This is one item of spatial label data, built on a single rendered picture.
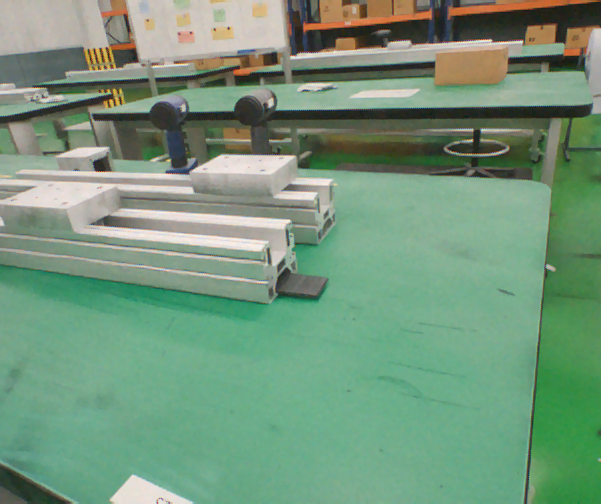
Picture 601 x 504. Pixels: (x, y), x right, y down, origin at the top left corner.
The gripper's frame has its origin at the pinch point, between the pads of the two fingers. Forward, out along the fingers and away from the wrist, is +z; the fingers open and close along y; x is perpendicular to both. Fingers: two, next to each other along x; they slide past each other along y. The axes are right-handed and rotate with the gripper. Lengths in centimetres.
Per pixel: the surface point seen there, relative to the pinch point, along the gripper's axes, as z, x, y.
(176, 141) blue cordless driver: -9, -58, 15
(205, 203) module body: -3, -76, -4
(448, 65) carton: -4, -98, 181
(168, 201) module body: -3, -68, -4
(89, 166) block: -3.4, -30.2, 13.8
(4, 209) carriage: -8, -52, -24
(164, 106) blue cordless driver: -18, -59, 12
